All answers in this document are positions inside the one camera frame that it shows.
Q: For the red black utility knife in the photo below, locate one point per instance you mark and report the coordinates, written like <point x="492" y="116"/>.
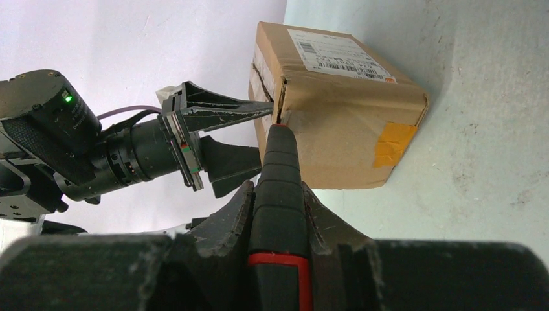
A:
<point x="278" y="256"/>

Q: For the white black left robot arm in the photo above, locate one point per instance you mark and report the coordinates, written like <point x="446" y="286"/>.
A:
<point x="53" y="147"/>

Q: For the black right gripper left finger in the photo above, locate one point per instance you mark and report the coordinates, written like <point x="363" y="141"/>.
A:
<point x="198" y="270"/>

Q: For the brown cardboard express box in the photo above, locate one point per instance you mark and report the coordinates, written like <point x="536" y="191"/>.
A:
<point x="353" y="113"/>

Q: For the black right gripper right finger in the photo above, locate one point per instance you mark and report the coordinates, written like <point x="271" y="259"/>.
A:
<point x="351" y="271"/>

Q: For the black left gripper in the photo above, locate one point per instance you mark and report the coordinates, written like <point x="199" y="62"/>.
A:
<point x="194" y="109"/>

